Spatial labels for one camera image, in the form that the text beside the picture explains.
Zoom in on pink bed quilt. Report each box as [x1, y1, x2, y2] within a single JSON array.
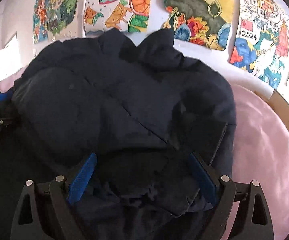
[[0, 64, 289, 239]]

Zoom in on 2024 dragon city painting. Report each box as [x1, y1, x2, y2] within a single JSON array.
[[230, 0, 289, 89]]

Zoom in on orange fruit juice painting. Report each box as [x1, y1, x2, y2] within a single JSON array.
[[83, 0, 150, 35]]

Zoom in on blond child green painting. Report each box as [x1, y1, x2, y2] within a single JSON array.
[[33, 0, 79, 44]]

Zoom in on dark navy puffer jacket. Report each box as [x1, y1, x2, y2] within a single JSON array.
[[0, 29, 237, 239]]

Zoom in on yellow landscape hill painting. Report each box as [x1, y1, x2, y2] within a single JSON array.
[[162, 0, 234, 50]]

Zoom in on bright window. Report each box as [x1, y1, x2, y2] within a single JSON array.
[[0, 33, 21, 81]]

